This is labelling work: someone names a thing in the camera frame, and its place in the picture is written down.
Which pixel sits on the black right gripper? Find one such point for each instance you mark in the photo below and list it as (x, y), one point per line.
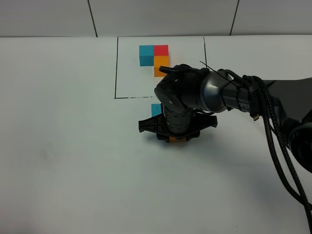
(187, 124)

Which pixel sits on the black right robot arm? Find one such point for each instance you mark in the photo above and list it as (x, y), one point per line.
(191, 97)

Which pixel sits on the template orange block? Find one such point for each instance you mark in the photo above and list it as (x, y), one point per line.
(158, 62)

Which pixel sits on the template red block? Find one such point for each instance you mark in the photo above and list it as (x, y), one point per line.
(161, 50)

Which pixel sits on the template blue block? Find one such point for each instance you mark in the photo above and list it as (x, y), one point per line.
(146, 55)

